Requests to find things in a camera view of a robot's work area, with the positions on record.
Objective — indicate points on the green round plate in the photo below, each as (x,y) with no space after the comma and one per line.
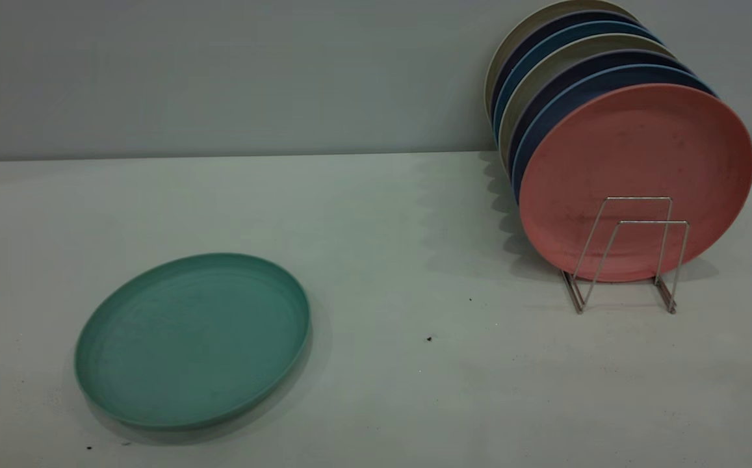
(194,338)

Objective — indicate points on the beige round plate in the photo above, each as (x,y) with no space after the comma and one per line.
(541,70)
(561,8)

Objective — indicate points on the teal blue round plate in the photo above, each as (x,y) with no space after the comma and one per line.
(596,30)

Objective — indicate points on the dark purple round plate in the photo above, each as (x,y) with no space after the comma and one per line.
(603,15)
(609,59)

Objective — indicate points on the pink round plate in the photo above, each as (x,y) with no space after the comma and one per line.
(635,149)

